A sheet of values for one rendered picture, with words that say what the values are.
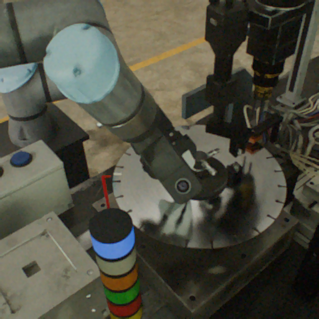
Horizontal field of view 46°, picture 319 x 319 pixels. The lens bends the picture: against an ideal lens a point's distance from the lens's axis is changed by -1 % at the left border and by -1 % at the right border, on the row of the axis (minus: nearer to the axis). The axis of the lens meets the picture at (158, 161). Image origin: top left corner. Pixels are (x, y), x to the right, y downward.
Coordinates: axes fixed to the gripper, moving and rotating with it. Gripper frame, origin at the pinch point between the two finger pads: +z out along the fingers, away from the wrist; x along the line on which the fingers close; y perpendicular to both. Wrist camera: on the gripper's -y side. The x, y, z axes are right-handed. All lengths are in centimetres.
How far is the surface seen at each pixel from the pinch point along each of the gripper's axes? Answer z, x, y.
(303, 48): 40, -47, 31
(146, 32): 191, -29, 240
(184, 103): 10.4, -7.9, 20.3
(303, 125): 44, -33, 13
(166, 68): 170, -21, 171
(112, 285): -21.8, 12.3, -16.8
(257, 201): 6.1, -7.3, -9.7
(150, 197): -0.2, 7.8, 0.5
